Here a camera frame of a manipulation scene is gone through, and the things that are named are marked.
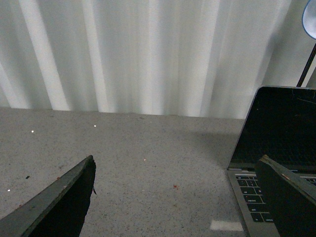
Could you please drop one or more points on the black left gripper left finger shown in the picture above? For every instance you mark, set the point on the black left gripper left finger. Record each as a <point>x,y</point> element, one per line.
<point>57,211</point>

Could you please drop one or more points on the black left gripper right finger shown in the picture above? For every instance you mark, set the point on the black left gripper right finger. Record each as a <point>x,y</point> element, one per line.
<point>291,199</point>

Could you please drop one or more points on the grey laptop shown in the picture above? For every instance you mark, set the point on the grey laptop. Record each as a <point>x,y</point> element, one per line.
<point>281,124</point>

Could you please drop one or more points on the white tape piece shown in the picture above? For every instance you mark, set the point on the white tape piece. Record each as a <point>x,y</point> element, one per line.
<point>217,225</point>

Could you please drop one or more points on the white curtain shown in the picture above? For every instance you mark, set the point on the white curtain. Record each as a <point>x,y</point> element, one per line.
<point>201,58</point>

